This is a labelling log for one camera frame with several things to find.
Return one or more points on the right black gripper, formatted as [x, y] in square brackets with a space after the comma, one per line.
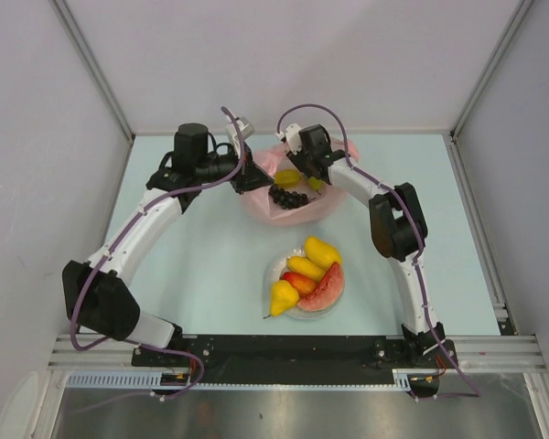
[297, 161]

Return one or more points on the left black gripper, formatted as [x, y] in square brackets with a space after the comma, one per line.
[250, 176]

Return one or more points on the pink plastic bag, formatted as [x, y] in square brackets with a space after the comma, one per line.
[318, 202]

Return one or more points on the white paper plate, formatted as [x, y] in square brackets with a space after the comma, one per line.
[273, 274]

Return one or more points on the yellow fake mango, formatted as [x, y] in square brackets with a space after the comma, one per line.
[321, 253]

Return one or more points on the yellow fake lemon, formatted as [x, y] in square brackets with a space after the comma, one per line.
[305, 267]

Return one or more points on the red orange fake mango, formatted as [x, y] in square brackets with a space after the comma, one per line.
[304, 285]

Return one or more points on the yellow fake pear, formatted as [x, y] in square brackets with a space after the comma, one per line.
[283, 296]

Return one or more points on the fake watermelon slice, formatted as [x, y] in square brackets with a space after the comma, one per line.
[327, 292]

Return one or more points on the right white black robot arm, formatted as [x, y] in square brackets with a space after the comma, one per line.
[398, 226]

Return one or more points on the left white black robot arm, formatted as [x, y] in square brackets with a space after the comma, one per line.
[96, 292]

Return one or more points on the small green fake fruit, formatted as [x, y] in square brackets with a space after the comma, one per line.
[315, 183]

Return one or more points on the yellow fake starfruit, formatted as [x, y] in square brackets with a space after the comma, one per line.
[287, 178]

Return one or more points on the black fake grapes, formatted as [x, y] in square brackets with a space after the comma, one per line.
[287, 200]

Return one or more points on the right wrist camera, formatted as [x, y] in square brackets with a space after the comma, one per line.
[291, 137]

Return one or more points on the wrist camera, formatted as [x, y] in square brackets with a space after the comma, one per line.
[291, 137]
[238, 132]

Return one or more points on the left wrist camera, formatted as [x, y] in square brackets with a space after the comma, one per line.
[238, 132]

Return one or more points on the right aluminium frame post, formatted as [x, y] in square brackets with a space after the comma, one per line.
[503, 45]

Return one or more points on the aluminium frame post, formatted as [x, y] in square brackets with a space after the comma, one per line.
[80, 43]
[503, 45]

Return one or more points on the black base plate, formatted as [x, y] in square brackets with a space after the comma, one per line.
[306, 360]

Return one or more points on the left aluminium frame post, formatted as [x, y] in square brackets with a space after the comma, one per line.
[80, 43]

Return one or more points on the aluminium front rail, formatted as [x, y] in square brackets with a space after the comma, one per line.
[471, 353]

